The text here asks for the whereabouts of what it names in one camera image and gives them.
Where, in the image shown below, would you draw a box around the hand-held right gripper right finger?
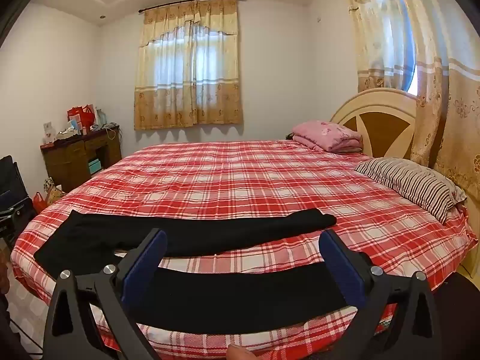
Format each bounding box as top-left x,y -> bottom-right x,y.
319,229 -> 444,360

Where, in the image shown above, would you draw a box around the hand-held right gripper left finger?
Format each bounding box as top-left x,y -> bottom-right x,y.
42,228 -> 168,360

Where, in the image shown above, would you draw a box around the black pants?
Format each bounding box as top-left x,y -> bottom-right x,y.
34,208 -> 376,335

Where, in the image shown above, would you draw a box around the person's right hand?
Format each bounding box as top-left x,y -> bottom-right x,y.
227,344 -> 257,360

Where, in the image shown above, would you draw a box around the striped pillow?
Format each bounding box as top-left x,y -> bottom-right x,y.
354,157 -> 467,226

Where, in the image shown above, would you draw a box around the floral cloth bag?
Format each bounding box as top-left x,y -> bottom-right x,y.
44,178 -> 67,205

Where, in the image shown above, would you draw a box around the bed with red plaid sheet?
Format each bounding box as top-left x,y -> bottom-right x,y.
9,139 -> 479,360

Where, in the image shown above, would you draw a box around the brown wooden desk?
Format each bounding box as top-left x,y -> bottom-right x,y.
40,127 -> 122,193

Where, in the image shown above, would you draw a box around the pink folded blanket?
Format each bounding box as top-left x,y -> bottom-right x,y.
292,121 -> 364,154

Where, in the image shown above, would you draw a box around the cream wooden headboard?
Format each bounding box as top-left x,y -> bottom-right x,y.
330,88 -> 419,158

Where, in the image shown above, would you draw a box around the red gift bag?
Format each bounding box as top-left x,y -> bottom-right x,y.
67,105 -> 95,130

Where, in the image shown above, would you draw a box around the beige floral window curtain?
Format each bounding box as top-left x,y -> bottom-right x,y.
134,0 -> 242,131

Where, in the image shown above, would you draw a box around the long beige floral curtain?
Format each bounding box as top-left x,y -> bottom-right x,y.
335,0 -> 480,203

